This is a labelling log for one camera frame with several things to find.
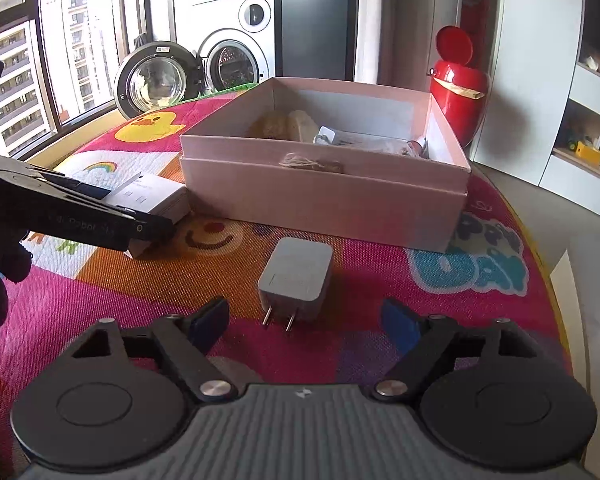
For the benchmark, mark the grey cabinet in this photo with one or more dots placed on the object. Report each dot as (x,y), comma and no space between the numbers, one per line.
(320,15)

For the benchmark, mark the twine tag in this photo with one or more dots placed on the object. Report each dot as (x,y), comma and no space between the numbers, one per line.
(310,162)

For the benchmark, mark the round washing machine door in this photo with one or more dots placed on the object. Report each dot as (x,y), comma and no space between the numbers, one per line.
(155,82)

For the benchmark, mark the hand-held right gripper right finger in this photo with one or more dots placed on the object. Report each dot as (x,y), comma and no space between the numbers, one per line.
(402,327)

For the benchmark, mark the red lipstick tube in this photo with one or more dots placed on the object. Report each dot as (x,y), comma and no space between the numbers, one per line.
(416,147)

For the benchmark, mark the person's left hand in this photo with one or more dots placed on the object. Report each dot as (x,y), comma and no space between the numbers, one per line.
(0,280)

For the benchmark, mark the colourful cartoon play mat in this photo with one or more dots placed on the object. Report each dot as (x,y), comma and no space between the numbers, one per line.
(355,310)

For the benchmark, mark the clear plastic bag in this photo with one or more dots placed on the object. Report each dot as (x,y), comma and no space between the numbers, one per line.
(370,141)

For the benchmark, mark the pink cardboard box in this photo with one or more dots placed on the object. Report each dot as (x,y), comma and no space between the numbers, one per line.
(305,200)

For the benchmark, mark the red trash can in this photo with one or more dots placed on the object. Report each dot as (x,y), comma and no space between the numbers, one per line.
(457,95)

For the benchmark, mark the white shelf unit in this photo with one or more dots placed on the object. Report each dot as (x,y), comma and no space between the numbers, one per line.
(590,110)

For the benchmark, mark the small white box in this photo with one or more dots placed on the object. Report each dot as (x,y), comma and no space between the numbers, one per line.
(155,195)

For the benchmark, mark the silver washing machine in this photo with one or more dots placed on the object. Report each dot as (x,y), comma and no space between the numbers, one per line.
(235,65)

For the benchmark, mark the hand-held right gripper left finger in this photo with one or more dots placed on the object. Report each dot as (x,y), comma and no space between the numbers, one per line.
(207,325)

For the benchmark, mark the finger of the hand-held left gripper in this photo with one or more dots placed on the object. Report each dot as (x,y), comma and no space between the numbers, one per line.
(80,225)
(87,191)

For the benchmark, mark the white plug charger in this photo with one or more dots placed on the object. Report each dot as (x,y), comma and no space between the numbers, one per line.
(295,275)

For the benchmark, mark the yellow toy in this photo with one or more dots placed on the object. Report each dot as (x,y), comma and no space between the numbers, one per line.
(280,124)

